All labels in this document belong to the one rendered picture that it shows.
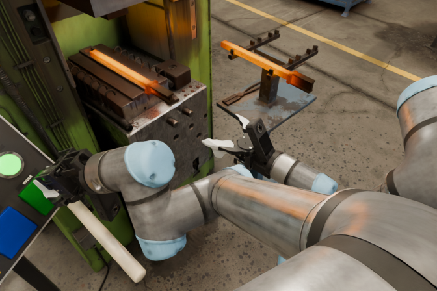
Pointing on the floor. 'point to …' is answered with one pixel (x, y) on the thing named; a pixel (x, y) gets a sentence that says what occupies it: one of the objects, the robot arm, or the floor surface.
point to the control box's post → (33, 275)
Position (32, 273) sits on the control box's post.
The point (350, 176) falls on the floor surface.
